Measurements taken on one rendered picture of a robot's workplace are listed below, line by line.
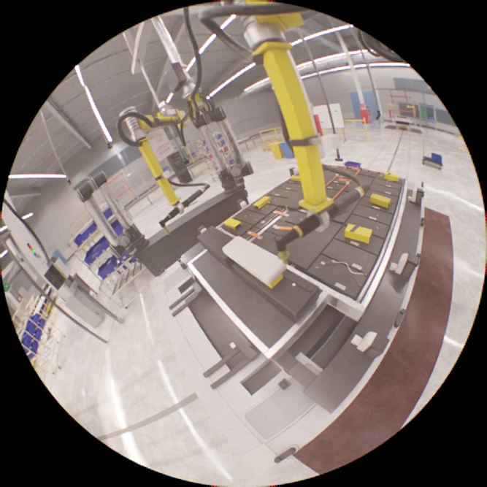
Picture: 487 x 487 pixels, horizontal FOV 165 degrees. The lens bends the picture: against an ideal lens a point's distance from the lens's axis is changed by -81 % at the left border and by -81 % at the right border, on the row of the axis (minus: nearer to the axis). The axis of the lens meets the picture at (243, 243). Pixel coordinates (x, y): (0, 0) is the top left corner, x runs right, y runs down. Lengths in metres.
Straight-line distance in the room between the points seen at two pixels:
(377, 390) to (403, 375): 0.28
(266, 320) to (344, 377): 0.44
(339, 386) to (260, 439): 0.41
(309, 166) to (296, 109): 0.15
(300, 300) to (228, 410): 0.63
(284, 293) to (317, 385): 0.43
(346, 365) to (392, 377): 1.07
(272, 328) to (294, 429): 0.50
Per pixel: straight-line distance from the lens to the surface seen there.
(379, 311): 0.93
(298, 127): 0.45
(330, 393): 0.80
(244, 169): 2.28
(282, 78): 0.46
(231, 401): 0.91
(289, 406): 0.84
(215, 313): 1.17
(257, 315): 0.79
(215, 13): 0.50
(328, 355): 1.32
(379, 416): 1.83
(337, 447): 1.80
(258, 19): 0.51
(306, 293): 0.67
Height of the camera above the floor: 1.68
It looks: 36 degrees down
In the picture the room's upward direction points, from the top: 25 degrees counter-clockwise
